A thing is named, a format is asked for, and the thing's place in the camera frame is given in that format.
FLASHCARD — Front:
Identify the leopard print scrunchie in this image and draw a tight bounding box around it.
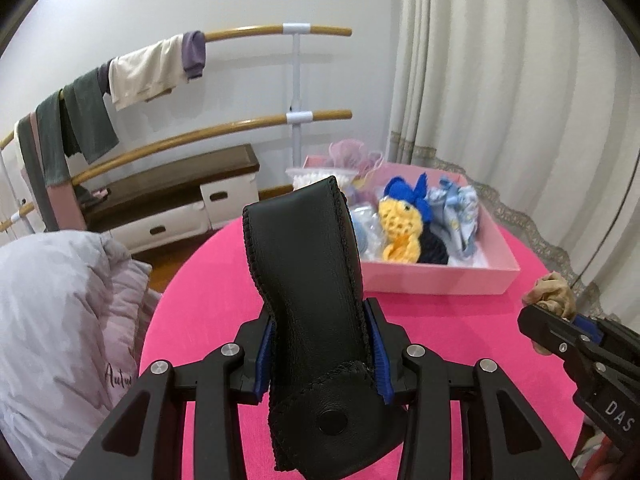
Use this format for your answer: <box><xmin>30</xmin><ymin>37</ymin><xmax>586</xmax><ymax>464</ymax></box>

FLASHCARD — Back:
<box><xmin>520</xmin><ymin>270</ymin><xmax>580</xmax><ymax>356</ymax></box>

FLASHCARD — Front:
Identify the wooden ballet barre rack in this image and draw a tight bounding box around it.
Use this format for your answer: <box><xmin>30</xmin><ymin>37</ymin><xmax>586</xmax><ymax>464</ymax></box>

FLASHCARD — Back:
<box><xmin>1</xmin><ymin>23</ymin><xmax>352</xmax><ymax>230</ymax></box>

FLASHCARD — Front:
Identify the dark grey hanging towel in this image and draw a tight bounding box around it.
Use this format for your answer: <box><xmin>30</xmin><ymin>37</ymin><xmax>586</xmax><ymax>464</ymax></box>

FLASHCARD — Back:
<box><xmin>36</xmin><ymin>64</ymin><xmax>118</xmax><ymax>165</ymax></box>

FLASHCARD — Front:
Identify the white storage drawer left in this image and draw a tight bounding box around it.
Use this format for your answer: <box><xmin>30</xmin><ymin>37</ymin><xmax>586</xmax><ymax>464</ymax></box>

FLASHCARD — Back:
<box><xmin>107</xmin><ymin>202</ymin><xmax>210</xmax><ymax>254</ymax></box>

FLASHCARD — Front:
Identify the grey duvet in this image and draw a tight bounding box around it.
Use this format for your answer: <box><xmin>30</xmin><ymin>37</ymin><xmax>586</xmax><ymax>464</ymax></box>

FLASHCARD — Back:
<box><xmin>1</xmin><ymin>231</ymin><xmax>160</xmax><ymax>479</ymax></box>

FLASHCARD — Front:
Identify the white storage drawer right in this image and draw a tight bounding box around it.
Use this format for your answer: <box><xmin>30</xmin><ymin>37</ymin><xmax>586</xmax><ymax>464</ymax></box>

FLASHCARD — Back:
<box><xmin>200</xmin><ymin>174</ymin><xmax>259</xmax><ymax>229</ymax></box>

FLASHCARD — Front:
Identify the pink organza pouch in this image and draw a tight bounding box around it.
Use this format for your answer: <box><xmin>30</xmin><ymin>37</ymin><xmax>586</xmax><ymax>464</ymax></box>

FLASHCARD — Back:
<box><xmin>329</xmin><ymin>139</ymin><xmax>384</xmax><ymax>179</ymax></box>

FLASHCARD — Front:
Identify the dark navy crochet scrunchie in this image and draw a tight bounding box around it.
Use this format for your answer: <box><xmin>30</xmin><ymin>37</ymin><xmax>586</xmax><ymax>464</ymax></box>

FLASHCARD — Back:
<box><xmin>418</xmin><ymin>224</ymin><xmax>449</xmax><ymax>266</ymax></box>

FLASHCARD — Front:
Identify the pink shallow box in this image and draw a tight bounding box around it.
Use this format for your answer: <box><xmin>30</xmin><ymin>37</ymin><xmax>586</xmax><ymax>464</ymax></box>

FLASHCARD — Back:
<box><xmin>304</xmin><ymin>156</ymin><xmax>520</xmax><ymax>296</ymax></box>

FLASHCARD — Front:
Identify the pink grey hanging towel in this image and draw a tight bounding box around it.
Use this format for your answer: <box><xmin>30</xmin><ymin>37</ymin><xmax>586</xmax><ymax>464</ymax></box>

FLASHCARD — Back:
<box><xmin>15</xmin><ymin>112</ymin><xmax>87</xmax><ymax>232</ymax></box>

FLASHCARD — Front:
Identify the white storage drawer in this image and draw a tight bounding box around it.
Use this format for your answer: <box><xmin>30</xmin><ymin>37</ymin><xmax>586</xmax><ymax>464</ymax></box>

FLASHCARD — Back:
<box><xmin>107</xmin><ymin>202</ymin><xmax>210</xmax><ymax>254</ymax></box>
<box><xmin>200</xmin><ymin>174</ymin><xmax>259</xmax><ymax>229</ymax></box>

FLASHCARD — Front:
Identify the cream curtain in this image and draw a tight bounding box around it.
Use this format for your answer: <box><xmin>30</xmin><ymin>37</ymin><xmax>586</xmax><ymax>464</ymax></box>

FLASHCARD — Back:
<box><xmin>387</xmin><ymin>0</ymin><xmax>639</xmax><ymax>327</ymax></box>

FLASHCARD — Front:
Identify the small clear zip bag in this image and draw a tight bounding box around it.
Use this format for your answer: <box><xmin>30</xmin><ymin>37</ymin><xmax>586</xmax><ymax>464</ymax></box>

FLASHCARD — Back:
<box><xmin>349</xmin><ymin>204</ymin><xmax>386</xmax><ymax>260</ymax></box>

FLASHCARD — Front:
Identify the cream hanging cloth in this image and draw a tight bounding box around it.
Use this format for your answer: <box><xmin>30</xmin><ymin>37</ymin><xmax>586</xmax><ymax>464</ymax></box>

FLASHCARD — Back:
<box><xmin>108</xmin><ymin>35</ymin><xmax>188</xmax><ymax>110</ymax></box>

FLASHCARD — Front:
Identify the dark wooden bench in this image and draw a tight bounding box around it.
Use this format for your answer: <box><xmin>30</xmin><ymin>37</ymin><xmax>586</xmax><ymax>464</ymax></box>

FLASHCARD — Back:
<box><xmin>85</xmin><ymin>144</ymin><xmax>260</xmax><ymax>232</ymax></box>

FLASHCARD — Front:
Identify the cotton swab bag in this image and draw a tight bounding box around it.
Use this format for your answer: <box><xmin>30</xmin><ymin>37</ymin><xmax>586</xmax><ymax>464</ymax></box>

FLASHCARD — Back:
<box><xmin>285</xmin><ymin>167</ymin><xmax>358</xmax><ymax>191</ymax></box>

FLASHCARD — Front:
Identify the person's right hand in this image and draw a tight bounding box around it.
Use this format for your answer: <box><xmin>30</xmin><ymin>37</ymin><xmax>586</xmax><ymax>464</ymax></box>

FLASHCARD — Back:
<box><xmin>572</xmin><ymin>422</ymin><xmax>623</xmax><ymax>480</ymax></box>

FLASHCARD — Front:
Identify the pink tablecloth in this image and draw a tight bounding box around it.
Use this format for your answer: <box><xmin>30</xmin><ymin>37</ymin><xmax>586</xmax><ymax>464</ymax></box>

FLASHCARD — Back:
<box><xmin>141</xmin><ymin>216</ymin><xmax>580</xmax><ymax>479</ymax></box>

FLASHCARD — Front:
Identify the yellow crochet fish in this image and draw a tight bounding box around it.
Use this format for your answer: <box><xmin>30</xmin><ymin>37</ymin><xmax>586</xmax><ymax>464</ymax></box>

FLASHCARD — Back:
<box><xmin>378</xmin><ymin>197</ymin><xmax>423</xmax><ymax>264</ymax></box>

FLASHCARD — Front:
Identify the printed light blue cloth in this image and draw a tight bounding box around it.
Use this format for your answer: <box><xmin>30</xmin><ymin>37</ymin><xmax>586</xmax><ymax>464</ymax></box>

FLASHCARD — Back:
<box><xmin>426</xmin><ymin>177</ymin><xmax>480</xmax><ymax>259</ymax></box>

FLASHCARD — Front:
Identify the purple hanging cloth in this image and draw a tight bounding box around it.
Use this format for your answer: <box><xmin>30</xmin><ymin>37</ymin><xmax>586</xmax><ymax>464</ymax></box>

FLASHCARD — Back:
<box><xmin>181</xmin><ymin>30</ymin><xmax>206</xmax><ymax>80</ymax></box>

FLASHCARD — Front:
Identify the light blue knitted ball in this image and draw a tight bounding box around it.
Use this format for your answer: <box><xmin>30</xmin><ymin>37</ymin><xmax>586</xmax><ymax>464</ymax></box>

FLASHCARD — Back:
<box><xmin>352</xmin><ymin>221</ymin><xmax>369</xmax><ymax>257</ymax></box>

